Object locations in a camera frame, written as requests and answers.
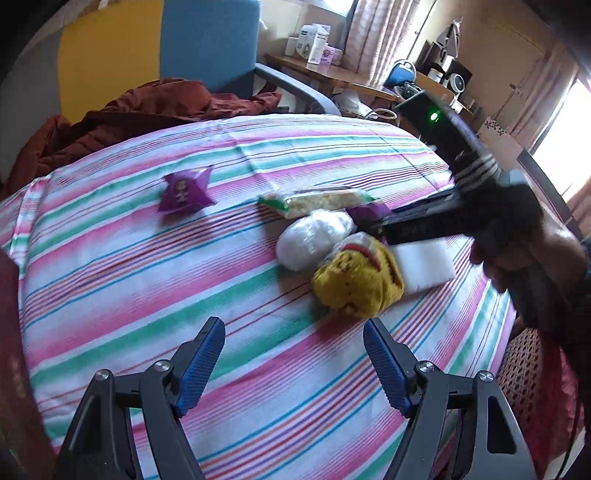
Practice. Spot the yellow knitted toy in bag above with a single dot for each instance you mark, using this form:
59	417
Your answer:
355	286

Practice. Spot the patterned cardboard box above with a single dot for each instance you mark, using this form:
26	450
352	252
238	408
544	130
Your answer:
498	129

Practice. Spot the striped bed sheet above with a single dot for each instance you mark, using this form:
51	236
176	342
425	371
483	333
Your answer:
138	277

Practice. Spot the striped pink curtain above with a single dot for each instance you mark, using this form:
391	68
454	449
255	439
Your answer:
378	37

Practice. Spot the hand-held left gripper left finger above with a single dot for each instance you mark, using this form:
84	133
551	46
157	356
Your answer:
203	364

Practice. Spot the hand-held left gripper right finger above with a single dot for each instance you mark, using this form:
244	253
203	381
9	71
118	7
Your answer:
385	369

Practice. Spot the blue bag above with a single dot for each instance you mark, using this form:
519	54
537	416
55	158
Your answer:
399	74

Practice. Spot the black stereo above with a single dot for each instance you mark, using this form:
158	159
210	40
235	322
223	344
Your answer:
445	69

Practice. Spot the maroon jacket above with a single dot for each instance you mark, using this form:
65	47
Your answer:
138	110

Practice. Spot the white plastic bag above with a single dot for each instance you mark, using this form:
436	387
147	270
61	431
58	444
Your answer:
351	101

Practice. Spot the person's right forearm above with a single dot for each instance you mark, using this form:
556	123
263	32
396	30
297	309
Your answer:
568	304

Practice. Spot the wooden side table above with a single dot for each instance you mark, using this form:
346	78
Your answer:
337	78

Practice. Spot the crumpled clear plastic bag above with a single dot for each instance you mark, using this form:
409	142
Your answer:
309	240

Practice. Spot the white carton box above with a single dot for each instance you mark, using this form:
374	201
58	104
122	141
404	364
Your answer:
311	41

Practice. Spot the person's right hand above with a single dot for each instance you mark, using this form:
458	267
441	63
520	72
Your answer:
545	254

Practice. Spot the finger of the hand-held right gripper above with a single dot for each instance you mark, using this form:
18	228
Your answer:
429	208
425	230

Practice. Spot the blue yellow grey armchair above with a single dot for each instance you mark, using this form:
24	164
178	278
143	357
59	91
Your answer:
203	41

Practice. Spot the small purple snack packet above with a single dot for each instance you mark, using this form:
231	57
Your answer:
184	194

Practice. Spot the green and white snack packet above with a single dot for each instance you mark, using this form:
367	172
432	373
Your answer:
318	201

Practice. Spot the white foam block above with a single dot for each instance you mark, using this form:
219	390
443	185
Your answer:
425	263

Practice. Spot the large purple snack packet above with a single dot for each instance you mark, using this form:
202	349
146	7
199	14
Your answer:
369	213

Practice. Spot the purple carton box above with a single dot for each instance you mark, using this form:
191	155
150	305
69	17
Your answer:
332	55

